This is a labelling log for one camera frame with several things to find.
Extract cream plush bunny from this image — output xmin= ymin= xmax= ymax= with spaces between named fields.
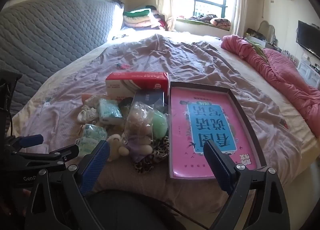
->
xmin=106 ymin=134 xmax=130 ymax=162

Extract leopard print scrunchie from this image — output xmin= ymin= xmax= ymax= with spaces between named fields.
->
xmin=134 ymin=136 xmax=170 ymax=173

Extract dark blue box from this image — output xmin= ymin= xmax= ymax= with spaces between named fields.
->
xmin=131 ymin=91 xmax=168 ymax=114

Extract dark patterned clothes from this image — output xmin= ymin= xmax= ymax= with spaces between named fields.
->
xmin=186 ymin=14 xmax=218 ymax=21

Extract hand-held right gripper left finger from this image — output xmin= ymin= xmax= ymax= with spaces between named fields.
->
xmin=25 ymin=141 xmax=110 ymax=230

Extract red and white carton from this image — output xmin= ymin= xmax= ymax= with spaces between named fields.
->
xmin=105 ymin=71 xmax=169 ymax=98

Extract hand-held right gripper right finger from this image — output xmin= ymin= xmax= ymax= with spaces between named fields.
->
xmin=203 ymin=142 xmax=292 ymax=230

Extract cream bed sheet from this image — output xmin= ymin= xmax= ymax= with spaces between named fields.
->
xmin=10 ymin=42 xmax=315 ymax=165

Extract black television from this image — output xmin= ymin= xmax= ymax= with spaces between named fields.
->
xmin=296 ymin=20 xmax=320 ymax=59

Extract purple plush toy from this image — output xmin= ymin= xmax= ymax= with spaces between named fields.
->
xmin=129 ymin=145 xmax=153 ymax=161

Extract white television cabinet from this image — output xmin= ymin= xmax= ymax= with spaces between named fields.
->
xmin=297 ymin=57 xmax=320 ymax=88

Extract clear bag of plush toys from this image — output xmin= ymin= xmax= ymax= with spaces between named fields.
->
xmin=125 ymin=101 xmax=170 ymax=150

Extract stack of folded clothes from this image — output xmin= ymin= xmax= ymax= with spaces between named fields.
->
xmin=122 ymin=6 xmax=167 ymax=30

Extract grey quilted headboard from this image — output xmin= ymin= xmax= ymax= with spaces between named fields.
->
xmin=0 ymin=0 xmax=125 ymax=118

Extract pink book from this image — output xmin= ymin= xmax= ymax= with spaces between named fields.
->
xmin=170 ymin=87 xmax=258 ymax=178

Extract lilac patterned quilt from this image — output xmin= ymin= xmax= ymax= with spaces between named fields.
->
xmin=10 ymin=32 xmax=313 ymax=195

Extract green tissue pack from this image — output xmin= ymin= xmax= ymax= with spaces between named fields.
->
xmin=97 ymin=98 xmax=123 ymax=123
xmin=79 ymin=124 xmax=108 ymax=153

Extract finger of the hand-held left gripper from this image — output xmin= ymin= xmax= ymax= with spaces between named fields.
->
xmin=7 ymin=134 xmax=44 ymax=151
xmin=48 ymin=144 xmax=80 ymax=163

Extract pink blanket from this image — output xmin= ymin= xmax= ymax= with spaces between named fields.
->
xmin=221 ymin=34 xmax=320 ymax=143

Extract floral cushion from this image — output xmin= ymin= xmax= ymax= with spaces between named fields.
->
xmin=210 ymin=17 xmax=232 ymax=29

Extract white dresser with mirror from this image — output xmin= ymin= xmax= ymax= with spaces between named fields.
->
xmin=244 ymin=20 xmax=300 ymax=58

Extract peach sock packet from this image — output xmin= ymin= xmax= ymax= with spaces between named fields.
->
xmin=82 ymin=93 xmax=107 ymax=100

